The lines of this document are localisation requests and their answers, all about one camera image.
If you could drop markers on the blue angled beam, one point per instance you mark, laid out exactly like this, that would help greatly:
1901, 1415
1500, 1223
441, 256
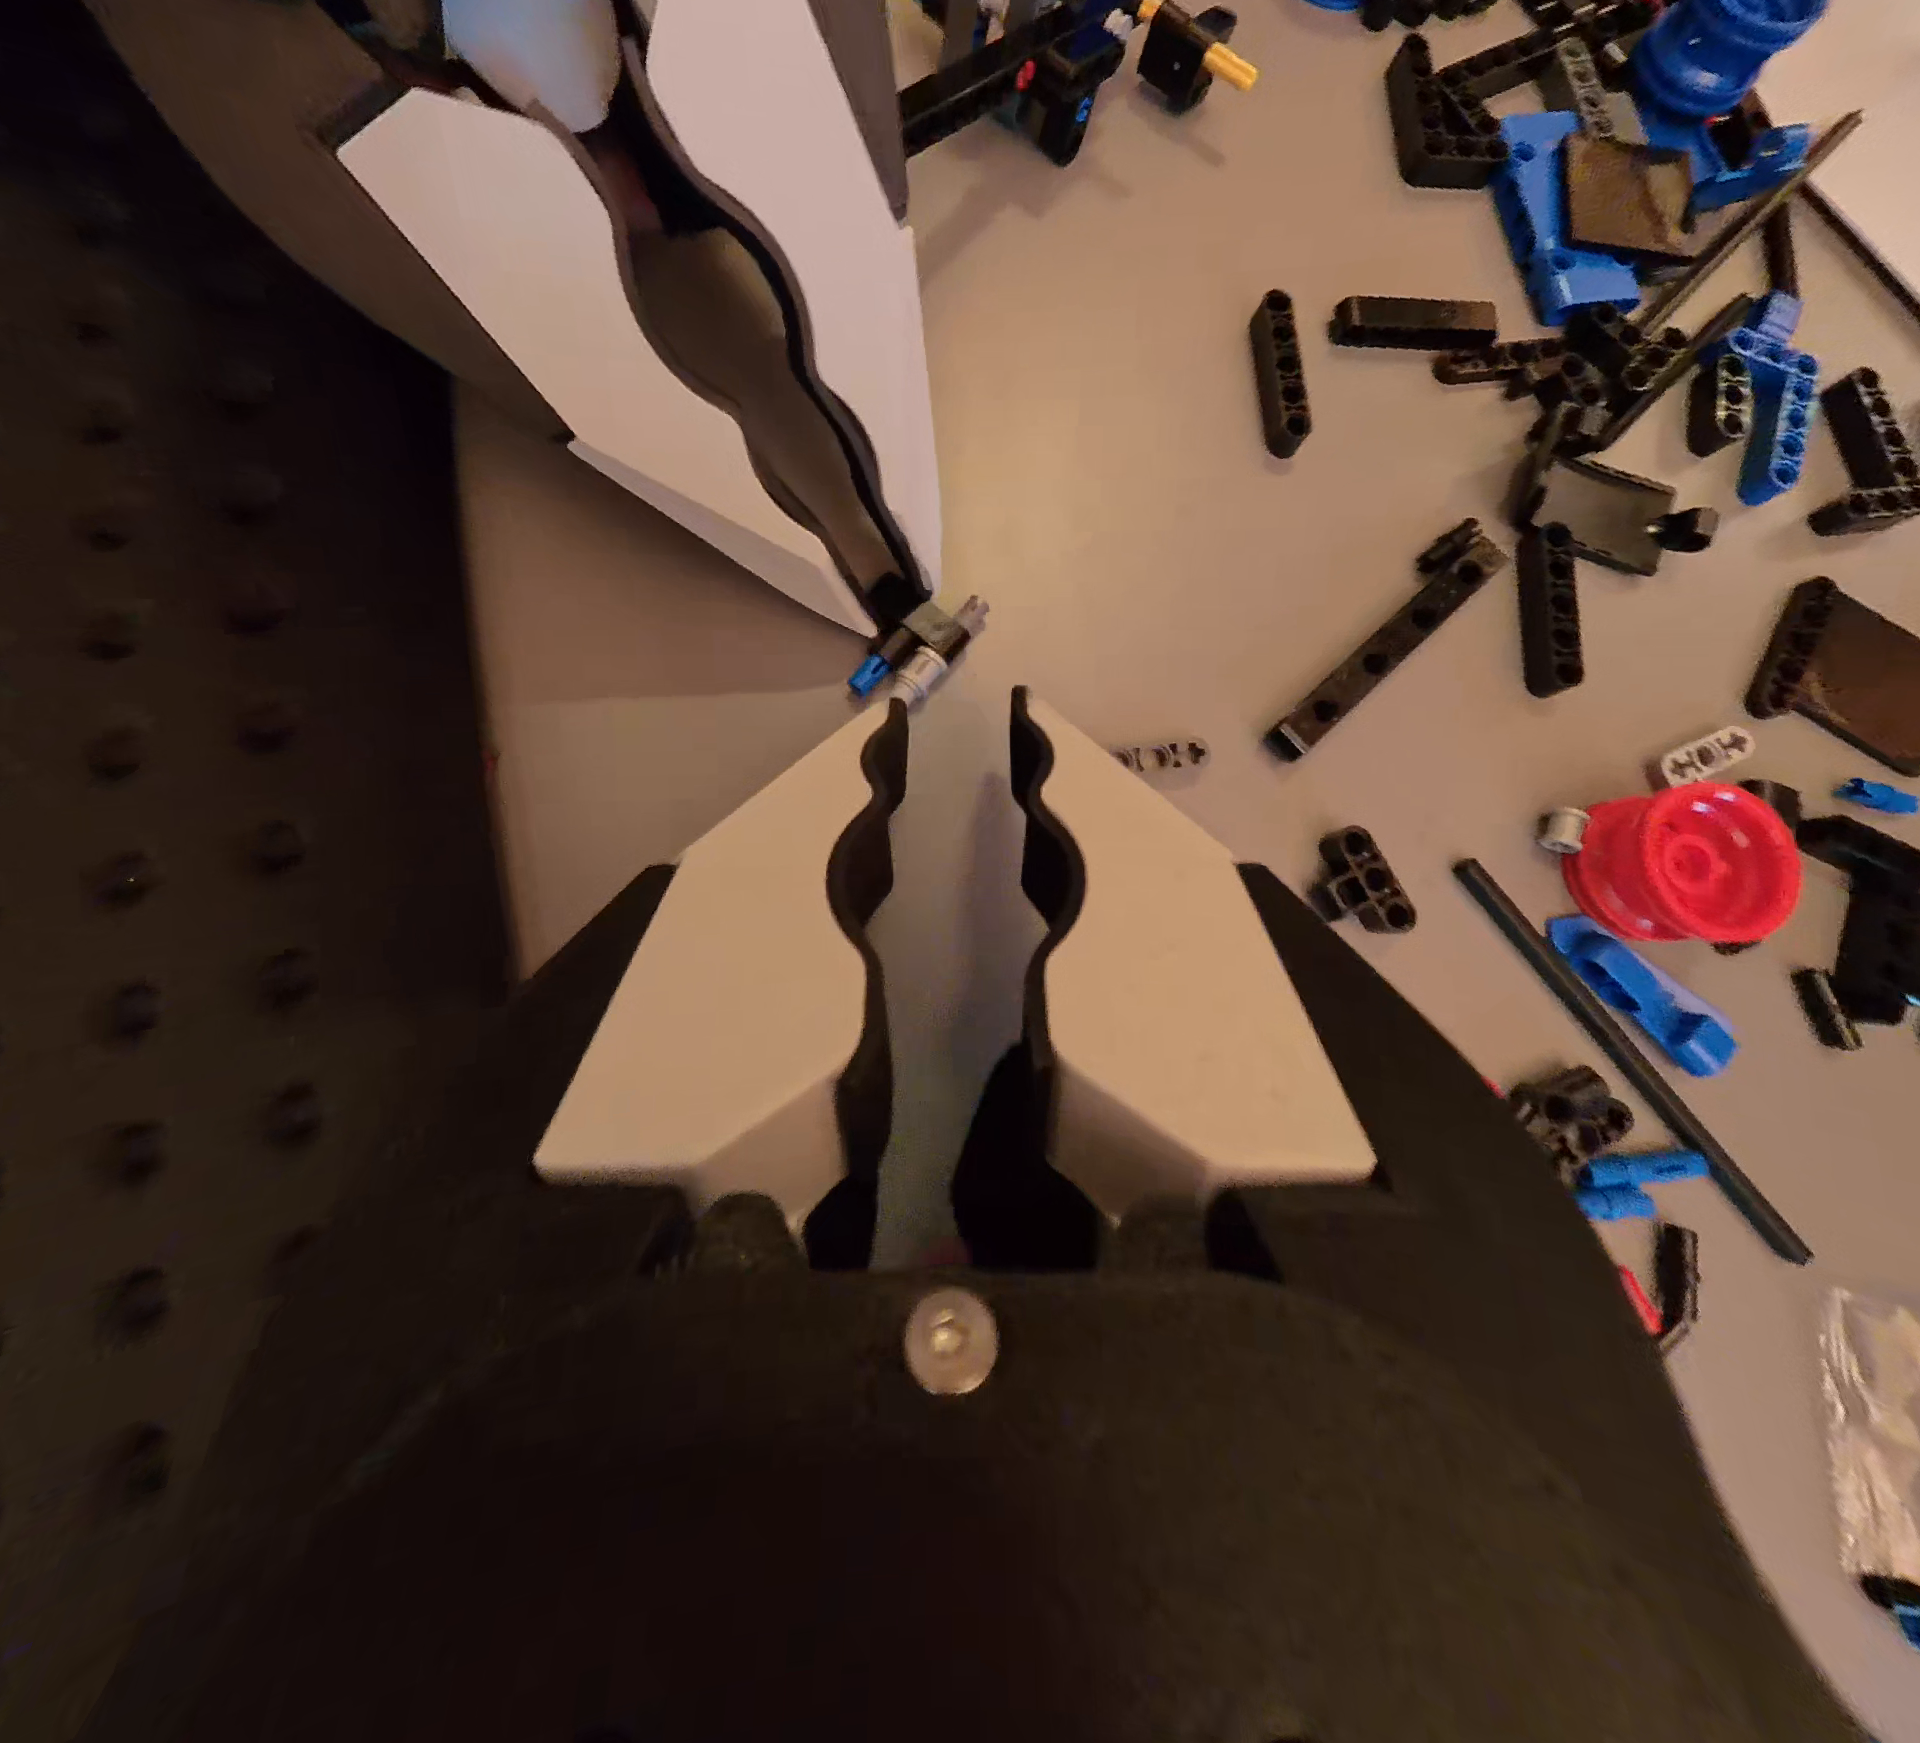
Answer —
1778, 425

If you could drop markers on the grey long holed beam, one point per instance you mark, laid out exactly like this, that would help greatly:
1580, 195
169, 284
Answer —
1595, 84

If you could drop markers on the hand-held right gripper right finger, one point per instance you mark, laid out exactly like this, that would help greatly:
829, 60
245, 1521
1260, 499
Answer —
1204, 1027

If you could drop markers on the black elbow connector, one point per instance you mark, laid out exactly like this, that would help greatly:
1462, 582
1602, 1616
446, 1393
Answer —
1828, 1009

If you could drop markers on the blue pin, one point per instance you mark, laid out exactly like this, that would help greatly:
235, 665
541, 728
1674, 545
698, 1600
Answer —
1872, 794

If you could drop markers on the pile of small pins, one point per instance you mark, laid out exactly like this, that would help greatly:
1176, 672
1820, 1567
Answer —
1578, 1117

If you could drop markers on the black three-hole connector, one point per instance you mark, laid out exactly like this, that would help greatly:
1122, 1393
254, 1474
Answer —
1627, 358

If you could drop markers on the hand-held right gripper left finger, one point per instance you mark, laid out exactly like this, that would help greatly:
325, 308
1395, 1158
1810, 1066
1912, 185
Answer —
704, 1027

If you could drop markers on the black piece with yellow axle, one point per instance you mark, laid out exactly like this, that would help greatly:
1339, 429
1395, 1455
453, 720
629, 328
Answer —
1193, 53

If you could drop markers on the grey cross connector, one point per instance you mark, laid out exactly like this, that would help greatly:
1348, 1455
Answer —
1707, 759

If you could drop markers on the long black axle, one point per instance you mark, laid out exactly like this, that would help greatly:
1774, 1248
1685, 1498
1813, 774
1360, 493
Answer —
1630, 1067
1748, 222

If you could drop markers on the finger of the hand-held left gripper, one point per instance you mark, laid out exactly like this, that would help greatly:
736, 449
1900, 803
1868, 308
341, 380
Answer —
814, 195
507, 272

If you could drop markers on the light grey small bush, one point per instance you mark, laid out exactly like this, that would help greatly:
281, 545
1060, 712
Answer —
1564, 830

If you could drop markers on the grey black long pin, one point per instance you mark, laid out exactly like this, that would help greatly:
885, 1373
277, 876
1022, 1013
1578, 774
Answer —
945, 642

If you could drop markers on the blue fender piece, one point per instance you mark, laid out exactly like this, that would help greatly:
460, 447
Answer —
1754, 166

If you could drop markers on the black five-hole beam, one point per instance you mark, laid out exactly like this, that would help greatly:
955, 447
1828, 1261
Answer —
1280, 374

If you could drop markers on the black perforated panel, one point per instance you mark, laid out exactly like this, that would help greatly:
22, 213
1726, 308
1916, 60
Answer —
226, 876

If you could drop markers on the medium black axle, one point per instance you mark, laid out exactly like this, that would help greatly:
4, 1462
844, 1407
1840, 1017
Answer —
1685, 371

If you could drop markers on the blue flat panel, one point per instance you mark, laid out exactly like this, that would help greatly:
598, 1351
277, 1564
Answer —
1532, 230

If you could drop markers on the long black holed beam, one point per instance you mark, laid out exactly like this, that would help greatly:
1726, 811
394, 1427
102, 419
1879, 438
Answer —
1388, 642

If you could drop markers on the grey thin beam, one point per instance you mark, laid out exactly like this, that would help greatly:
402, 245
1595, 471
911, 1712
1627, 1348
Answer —
1168, 752

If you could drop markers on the red wheel rim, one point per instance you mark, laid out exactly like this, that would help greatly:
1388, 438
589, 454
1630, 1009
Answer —
1691, 869

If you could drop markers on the cluster of blue black pins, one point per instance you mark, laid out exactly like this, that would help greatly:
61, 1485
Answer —
1889, 1605

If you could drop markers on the blue curved panel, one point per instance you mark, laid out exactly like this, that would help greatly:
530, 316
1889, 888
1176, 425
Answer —
1630, 992

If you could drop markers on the clear plastic bag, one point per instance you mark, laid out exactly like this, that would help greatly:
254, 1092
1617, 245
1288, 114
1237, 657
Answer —
1872, 1427

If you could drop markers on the blue short connector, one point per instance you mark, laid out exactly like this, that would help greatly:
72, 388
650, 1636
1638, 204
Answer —
1774, 309

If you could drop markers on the black connector with blue pin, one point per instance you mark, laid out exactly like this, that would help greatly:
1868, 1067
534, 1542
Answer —
902, 649

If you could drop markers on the short black holed beam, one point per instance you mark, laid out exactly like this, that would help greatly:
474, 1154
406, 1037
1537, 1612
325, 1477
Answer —
1720, 400

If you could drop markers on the white book stand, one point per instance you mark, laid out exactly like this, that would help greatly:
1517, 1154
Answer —
1858, 121

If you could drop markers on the black thin beam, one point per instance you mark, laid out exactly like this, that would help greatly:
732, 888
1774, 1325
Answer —
1500, 360

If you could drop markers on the black flat plate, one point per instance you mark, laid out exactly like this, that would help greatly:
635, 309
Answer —
1412, 316

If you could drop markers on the black open frame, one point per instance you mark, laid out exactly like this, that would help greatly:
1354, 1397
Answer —
1429, 121

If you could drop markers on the black tee connector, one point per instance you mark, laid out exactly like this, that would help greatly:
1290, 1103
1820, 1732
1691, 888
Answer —
1366, 881

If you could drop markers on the grey desk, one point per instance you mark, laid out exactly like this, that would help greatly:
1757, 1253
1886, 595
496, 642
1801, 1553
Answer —
1128, 425

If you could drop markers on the black angled beam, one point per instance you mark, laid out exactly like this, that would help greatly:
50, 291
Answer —
1868, 449
1872, 915

